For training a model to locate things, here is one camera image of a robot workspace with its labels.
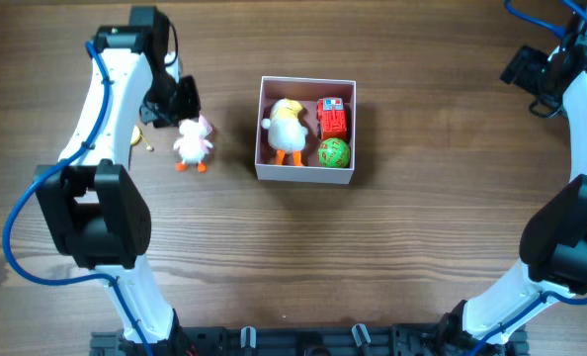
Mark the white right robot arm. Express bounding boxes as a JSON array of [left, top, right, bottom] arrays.
[[435, 0, 587, 355]]

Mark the red toy fire truck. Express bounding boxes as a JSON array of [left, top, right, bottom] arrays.
[[316, 97, 348, 141]]

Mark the white plush duck yellow hat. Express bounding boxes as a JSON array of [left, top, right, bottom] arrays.
[[260, 98, 308, 166]]

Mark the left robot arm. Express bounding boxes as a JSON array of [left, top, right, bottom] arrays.
[[33, 6, 201, 355]]

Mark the yellow rattle drum toy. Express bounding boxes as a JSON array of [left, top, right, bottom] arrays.
[[130, 126, 154, 152]]

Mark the white box with pink interior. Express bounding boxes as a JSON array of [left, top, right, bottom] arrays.
[[254, 76, 357, 184]]

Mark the white wrist camera, left arm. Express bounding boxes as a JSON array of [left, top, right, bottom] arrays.
[[164, 51, 182, 82]]

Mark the white duck with pink hat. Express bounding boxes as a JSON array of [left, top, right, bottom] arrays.
[[173, 115, 213, 173]]

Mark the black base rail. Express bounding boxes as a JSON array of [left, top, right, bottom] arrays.
[[88, 323, 531, 356]]

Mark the green ball with red numbers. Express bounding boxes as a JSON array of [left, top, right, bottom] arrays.
[[317, 137, 351, 168]]

